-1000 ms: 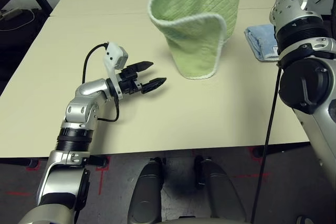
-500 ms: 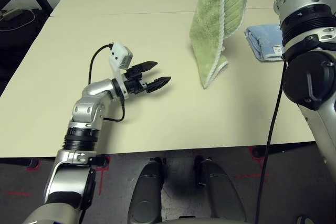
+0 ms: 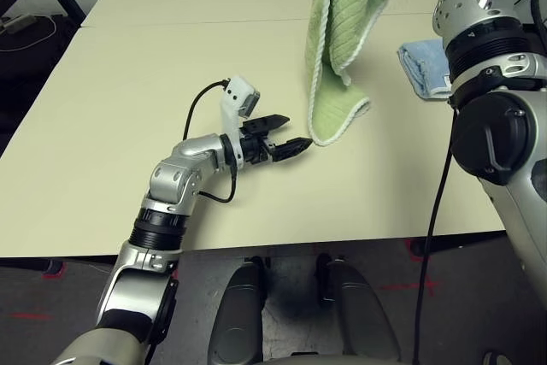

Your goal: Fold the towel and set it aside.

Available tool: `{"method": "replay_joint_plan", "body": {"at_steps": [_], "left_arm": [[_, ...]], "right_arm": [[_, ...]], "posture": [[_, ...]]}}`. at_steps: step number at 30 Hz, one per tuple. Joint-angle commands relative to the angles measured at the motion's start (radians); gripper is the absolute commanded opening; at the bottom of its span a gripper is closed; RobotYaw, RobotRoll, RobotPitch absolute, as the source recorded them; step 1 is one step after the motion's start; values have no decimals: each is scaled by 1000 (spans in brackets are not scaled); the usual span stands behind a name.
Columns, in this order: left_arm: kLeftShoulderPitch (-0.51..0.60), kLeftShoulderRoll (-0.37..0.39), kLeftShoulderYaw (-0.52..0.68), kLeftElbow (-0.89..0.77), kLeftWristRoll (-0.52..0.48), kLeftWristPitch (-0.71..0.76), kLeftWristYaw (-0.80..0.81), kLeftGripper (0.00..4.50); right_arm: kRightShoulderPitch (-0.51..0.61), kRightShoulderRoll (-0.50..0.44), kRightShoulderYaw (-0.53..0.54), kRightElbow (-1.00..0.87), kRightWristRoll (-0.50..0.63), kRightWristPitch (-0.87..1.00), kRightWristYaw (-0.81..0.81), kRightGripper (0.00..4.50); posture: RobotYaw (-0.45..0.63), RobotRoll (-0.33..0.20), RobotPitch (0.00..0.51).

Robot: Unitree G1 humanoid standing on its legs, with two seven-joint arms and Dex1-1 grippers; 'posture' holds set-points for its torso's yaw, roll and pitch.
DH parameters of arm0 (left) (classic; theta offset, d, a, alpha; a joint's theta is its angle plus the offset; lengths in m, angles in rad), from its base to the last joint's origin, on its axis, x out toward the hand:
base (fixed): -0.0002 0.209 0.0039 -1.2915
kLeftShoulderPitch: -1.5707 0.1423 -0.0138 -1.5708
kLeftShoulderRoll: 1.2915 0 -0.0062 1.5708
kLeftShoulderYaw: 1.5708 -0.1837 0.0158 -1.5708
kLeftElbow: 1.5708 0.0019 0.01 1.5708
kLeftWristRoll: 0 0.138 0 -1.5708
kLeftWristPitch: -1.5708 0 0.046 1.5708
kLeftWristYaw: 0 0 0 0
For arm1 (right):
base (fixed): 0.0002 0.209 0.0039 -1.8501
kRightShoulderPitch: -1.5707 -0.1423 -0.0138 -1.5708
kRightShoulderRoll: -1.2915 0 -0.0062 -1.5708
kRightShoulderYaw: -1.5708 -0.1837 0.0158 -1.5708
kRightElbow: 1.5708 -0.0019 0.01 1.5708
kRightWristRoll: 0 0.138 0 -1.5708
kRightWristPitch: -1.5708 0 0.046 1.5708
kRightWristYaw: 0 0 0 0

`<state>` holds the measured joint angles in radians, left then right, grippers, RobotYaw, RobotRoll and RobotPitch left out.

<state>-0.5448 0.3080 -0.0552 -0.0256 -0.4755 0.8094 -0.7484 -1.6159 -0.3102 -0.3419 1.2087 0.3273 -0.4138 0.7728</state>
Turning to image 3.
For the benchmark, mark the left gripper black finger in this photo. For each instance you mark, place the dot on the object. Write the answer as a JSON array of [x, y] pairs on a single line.
[[290, 149], [271, 122]]

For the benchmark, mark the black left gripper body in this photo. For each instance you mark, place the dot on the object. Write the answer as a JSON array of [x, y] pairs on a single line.
[[258, 145]]

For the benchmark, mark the green towel with white trim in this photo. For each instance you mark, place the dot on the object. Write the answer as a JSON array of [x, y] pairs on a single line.
[[337, 40]]

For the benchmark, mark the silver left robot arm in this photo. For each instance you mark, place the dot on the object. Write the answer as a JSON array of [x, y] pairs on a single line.
[[171, 177]]

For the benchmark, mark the folded light blue towel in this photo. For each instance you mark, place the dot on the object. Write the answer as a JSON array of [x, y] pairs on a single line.
[[423, 61]]

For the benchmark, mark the grey left robot leg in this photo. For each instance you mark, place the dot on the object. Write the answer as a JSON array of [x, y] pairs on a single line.
[[235, 318]]

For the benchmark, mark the grey robot leg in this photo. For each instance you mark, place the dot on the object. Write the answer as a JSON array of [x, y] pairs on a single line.
[[235, 318], [363, 318]]

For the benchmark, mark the red floor tape cross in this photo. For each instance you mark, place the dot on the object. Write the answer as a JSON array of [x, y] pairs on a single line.
[[406, 286]]

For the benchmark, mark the grey right robot leg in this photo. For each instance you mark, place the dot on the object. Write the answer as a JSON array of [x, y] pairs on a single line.
[[363, 318]]

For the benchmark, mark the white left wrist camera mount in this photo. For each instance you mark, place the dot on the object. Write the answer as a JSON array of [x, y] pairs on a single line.
[[233, 95]]

